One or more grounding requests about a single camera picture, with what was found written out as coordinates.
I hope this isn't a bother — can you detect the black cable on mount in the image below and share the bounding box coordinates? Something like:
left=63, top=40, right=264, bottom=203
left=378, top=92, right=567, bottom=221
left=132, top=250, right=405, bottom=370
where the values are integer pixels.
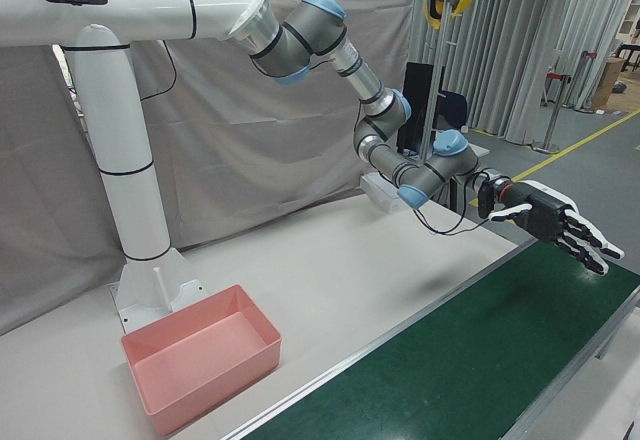
left=139, top=39, right=179, bottom=101

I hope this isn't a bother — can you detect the black screen on stand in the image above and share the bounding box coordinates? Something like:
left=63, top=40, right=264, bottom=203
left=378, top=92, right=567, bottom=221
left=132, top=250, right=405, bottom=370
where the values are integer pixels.
left=397, top=61, right=446, bottom=154

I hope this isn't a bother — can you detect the silver stanchion post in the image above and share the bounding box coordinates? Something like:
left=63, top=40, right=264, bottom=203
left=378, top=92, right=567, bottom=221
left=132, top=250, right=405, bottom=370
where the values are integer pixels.
left=574, top=49, right=599, bottom=114
left=532, top=74, right=574, bottom=154

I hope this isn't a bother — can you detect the black hanging wrist cable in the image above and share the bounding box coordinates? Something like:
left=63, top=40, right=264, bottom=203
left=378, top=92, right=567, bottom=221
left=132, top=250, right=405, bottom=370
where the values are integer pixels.
left=409, top=174, right=494, bottom=235

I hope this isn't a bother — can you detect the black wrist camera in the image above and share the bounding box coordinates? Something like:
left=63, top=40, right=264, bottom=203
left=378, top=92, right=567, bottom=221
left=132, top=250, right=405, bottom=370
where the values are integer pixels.
left=477, top=182, right=500, bottom=220

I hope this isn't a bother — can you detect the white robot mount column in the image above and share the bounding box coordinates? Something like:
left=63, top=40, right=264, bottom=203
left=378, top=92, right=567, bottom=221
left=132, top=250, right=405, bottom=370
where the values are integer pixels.
left=0, top=0, right=269, bottom=334

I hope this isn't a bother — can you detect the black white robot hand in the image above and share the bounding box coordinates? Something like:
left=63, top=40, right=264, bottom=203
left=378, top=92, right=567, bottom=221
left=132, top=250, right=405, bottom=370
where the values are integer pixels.
left=488, top=179, right=626, bottom=276

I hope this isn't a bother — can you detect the grey fabric curtain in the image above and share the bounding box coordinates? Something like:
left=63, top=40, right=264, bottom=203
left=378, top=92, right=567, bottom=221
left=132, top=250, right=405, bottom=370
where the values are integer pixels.
left=0, top=0, right=436, bottom=336

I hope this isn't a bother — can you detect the green conveyor belt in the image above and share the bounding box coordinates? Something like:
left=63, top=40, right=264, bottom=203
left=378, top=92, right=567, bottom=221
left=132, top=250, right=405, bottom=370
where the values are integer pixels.
left=219, top=237, right=640, bottom=440

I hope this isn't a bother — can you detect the pink plastic basket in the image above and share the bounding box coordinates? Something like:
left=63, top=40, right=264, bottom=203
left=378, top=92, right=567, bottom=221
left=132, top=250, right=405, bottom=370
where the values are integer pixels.
left=120, top=283, right=282, bottom=437

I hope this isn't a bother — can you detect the cardboard box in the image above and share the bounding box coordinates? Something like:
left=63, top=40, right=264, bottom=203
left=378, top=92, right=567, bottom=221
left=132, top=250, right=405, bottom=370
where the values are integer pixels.
left=592, top=57, right=629, bottom=109

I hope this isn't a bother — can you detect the white box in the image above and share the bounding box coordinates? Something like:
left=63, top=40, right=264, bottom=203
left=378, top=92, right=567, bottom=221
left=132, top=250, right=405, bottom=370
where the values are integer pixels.
left=360, top=172, right=404, bottom=212

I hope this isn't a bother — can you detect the dark blue chair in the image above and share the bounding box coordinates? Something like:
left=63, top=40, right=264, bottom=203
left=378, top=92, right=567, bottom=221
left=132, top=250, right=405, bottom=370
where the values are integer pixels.
left=437, top=90, right=469, bottom=134

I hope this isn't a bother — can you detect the grey pleated curtain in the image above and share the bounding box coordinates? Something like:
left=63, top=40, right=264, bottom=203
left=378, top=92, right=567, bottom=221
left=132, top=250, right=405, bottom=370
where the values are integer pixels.
left=439, top=0, right=636, bottom=146

